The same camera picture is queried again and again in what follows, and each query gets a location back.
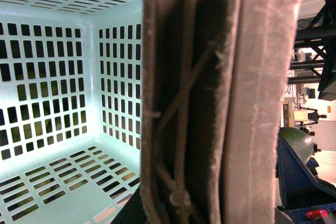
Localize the dark blue left gripper finger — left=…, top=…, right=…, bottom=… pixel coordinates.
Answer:
left=277, top=137, right=318, bottom=207

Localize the dark green avocado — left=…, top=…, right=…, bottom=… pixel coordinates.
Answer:
left=278, top=127, right=313, bottom=164

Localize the teal plastic basket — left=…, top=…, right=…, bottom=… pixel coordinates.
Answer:
left=1, top=0, right=142, bottom=223

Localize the black metal truss frame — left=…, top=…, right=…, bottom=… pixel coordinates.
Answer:
left=288, top=0, right=335, bottom=101

